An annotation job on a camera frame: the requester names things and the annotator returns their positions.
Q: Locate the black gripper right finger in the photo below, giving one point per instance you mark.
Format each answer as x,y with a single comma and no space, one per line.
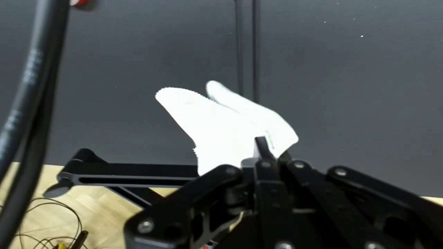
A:
361,208

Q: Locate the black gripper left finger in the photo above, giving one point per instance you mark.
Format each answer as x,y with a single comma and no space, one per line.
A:
185,208

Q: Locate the white cloth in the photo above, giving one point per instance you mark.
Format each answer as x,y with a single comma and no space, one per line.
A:
222,125

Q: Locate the black stand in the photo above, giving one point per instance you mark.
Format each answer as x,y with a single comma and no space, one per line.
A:
240,46

